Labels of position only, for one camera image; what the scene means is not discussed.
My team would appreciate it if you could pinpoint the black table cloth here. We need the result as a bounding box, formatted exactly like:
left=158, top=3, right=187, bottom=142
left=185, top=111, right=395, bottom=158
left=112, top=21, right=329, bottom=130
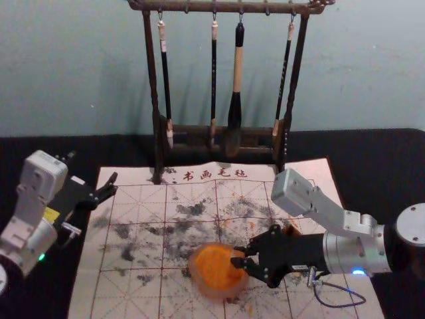
left=0, top=128, right=425, bottom=319

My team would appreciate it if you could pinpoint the thin black brush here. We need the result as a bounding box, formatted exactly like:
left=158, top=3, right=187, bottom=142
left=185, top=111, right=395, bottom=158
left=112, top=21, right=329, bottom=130
left=209, top=20, right=219, bottom=149

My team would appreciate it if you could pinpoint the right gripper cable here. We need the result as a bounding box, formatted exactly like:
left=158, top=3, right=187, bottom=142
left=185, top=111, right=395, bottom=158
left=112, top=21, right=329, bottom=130
left=305, top=265, right=367, bottom=308

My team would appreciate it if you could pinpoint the thin brush with brown tip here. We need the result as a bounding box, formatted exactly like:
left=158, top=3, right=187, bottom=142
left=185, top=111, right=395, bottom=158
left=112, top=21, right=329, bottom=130
left=272, top=22, right=296, bottom=139

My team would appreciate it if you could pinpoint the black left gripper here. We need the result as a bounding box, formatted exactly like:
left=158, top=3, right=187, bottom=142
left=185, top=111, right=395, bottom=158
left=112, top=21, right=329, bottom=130
left=45, top=150, right=120, bottom=231

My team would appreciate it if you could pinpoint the thin brush with white cap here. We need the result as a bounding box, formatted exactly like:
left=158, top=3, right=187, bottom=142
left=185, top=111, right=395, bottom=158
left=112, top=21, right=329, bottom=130
left=157, top=19, right=175, bottom=150

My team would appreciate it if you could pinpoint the orange ink dish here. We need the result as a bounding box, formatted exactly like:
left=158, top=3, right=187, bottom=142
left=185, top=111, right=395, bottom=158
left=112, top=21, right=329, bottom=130
left=187, top=242, right=250, bottom=304

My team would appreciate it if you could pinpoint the dark wooden brush rack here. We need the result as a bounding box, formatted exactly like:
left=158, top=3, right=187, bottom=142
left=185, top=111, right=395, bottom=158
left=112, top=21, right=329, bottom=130
left=127, top=0, right=336, bottom=185

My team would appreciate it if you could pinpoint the large tan and black brush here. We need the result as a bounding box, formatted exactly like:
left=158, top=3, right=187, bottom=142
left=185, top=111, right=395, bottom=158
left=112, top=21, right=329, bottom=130
left=223, top=22, right=246, bottom=158

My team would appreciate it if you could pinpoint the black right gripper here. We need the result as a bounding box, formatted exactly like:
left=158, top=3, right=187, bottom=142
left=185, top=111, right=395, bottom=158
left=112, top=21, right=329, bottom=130
left=230, top=224, right=328, bottom=289

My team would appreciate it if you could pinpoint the white calligraphy felt mat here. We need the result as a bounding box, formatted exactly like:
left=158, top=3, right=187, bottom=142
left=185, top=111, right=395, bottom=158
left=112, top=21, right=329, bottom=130
left=68, top=156, right=386, bottom=319

